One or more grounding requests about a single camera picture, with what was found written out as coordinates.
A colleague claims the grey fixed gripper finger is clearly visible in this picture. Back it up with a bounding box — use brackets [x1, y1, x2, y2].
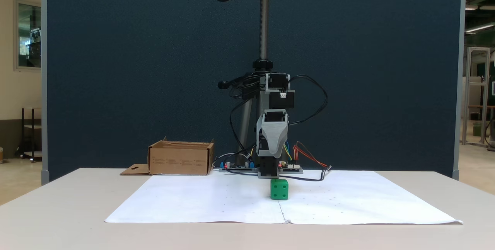
[256, 122, 289, 157]

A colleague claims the green die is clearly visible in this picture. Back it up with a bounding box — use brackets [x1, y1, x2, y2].
[270, 179, 289, 201]

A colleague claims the blue circuit board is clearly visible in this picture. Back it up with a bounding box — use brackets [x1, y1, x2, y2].
[219, 160, 258, 173]

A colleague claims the white paper sheet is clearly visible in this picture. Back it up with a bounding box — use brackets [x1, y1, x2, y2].
[278, 170, 464, 226]
[104, 173, 287, 224]

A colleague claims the brown cardboard box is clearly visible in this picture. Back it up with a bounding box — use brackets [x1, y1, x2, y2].
[120, 137, 215, 176]

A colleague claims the dark blue partition panel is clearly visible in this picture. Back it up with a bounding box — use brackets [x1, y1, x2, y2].
[41, 0, 466, 185]

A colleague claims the black shelf cart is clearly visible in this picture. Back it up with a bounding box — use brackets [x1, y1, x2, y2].
[15, 107, 42, 164]

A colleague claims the circuit board with jumper wires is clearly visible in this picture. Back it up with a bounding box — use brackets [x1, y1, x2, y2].
[278, 161, 304, 174]

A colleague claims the black cable bundle to board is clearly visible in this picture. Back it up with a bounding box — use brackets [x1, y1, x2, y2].
[229, 99, 256, 162]

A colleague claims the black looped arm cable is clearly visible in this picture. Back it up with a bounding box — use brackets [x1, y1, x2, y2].
[229, 73, 268, 100]

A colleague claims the black gripper motor cable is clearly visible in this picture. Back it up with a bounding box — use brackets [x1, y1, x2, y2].
[288, 74, 329, 127]

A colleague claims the black cable with white connector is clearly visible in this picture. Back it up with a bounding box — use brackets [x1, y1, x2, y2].
[286, 165, 332, 182]

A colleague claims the black camera tripod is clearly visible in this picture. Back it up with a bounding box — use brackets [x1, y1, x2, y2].
[217, 0, 276, 164]

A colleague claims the aluminium frame rack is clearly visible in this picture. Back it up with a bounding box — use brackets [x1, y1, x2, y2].
[462, 47, 492, 147]

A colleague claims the framed wall window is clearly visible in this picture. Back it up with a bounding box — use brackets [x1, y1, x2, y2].
[14, 0, 42, 71]

